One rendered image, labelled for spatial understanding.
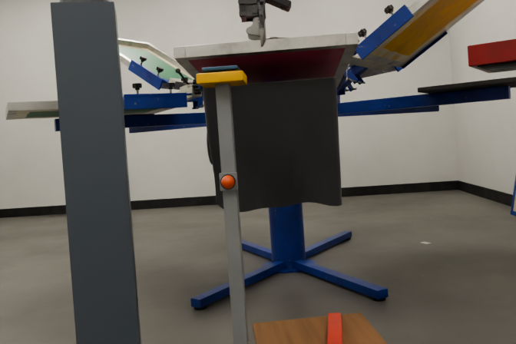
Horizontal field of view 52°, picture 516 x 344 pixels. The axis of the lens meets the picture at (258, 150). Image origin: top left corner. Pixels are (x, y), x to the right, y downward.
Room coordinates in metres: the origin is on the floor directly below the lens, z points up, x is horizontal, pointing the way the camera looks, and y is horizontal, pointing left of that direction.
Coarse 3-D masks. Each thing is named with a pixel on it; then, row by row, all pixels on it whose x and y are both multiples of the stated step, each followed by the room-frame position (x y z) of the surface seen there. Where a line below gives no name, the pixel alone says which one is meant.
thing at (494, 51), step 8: (504, 40) 2.23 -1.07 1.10; (512, 40) 2.21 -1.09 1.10; (472, 48) 2.29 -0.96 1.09; (480, 48) 2.28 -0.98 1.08; (488, 48) 2.26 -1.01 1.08; (496, 48) 2.24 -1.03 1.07; (504, 48) 2.22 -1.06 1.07; (512, 48) 2.21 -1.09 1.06; (472, 56) 2.30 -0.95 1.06; (480, 56) 2.28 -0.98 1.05; (488, 56) 2.26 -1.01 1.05; (496, 56) 2.24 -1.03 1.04; (504, 56) 2.22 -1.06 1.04; (512, 56) 2.21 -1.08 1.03; (472, 64) 2.30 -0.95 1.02; (480, 64) 2.28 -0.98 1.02; (488, 64) 2.29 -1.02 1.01; (496, 64) 2.29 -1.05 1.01; (504, 64) 2.32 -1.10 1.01; (512, 64) 2.34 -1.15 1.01; (488, 72) 2.65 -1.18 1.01
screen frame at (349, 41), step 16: (352, 32) 1.66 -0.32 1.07; (176, 48) 1.69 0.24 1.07; (192, 48) 1.69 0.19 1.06; (208, 48) 1.68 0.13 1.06; (224, 48) 1.68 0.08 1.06; (240, 48) 1.68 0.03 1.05; (256, 48) 1.67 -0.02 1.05; (272, 48) 1.67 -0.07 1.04; (288, 48) 1.67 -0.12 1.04; (304, 48) 1.67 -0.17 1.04; (320, 48) 1.68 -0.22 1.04; (352, 48) 1.71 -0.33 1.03; (336, 80) 2.25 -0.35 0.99
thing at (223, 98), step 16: (208, 80) 1.44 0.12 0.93; (224, 80) 1.44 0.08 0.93; (240, 80) 1.44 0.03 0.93; (224, 96) 1.49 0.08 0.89; (224, 112) 1.49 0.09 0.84; (224, 128) 1.49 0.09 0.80; (224, 144) 1.49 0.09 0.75; (224, 160) 1.49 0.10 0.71; (224, 192) 1.49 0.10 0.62; (224, 208) 1.49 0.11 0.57; (240, 240) 1.50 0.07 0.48; (240, 256) 1.49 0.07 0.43; (240, 272) 1.49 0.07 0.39; (240, 288) 1.49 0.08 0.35; (240, 304) 1.49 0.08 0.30; (240, 320) 1.49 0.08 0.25; (240, 336) 1.49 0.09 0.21
